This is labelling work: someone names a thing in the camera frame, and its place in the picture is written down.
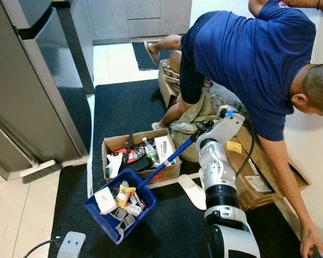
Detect blue long-handled dustpan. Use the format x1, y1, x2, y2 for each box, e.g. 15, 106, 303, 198
83, 123, 210, 246

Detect black floor mat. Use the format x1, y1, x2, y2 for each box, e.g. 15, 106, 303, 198
47, 164, 313, 258
92, 75, 210, 178

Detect olive green sack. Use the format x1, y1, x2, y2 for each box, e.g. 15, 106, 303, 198
170, 89, 229, 163

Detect white product box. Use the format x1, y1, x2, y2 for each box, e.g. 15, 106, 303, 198
153, 134, 175, 166

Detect clear bottle green label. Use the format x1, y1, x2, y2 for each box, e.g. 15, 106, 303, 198
141, 137, 159, 167

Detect cardboard box of cardboard scraps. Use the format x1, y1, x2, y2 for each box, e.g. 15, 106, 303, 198
157, 49, 186, 108

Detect large labelled cardboard box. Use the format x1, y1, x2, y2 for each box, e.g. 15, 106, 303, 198
223, 126, 311, 212

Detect thin black tool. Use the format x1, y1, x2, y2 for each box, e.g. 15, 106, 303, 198
124, 133, 134, 164

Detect red packet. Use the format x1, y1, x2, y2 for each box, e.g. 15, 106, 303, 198
113, 147, 132, 158

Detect person in navy shirt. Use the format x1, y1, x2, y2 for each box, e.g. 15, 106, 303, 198
144, 0, 323, 258

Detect open cardboard box red print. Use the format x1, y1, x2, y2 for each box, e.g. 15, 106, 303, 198
102, 128, 182, 184

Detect black kitchen mat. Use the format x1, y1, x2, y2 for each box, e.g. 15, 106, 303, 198
132, 42, 165, 70

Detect white green pouch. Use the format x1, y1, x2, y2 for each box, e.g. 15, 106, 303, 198
107, 152, 124, 178

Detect yellow snack wrapper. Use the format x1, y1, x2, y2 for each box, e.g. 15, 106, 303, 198
116, 181, 136, 207

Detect white tube with coloured print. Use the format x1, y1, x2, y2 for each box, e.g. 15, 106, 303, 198
123, 202, 143, 217

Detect long white strip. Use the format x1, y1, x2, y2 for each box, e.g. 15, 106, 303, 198
85, 94, 95, 197

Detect grey plastic clip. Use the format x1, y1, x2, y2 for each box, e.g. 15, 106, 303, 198
112, 208, 132, 226
117, 220, 138, 240

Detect small white box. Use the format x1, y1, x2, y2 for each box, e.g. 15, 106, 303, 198
94, 186, 119, 216

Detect grey kitchen cabinets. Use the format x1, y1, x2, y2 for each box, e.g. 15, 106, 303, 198
87, 0, 192, 45

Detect stainless steel refrigerator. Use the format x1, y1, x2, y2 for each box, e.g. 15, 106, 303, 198
0, 0, 96, 181

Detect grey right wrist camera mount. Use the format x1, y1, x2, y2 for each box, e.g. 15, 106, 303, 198
210, 109, 245, 148

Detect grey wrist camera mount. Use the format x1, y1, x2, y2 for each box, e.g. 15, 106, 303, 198
210, 109, 245, 148
57, 231, 87, 258

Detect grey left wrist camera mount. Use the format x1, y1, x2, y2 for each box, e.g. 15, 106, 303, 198
57, 231, 87, 258

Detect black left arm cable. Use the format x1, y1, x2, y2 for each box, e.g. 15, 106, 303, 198
23, 240, 62, 258

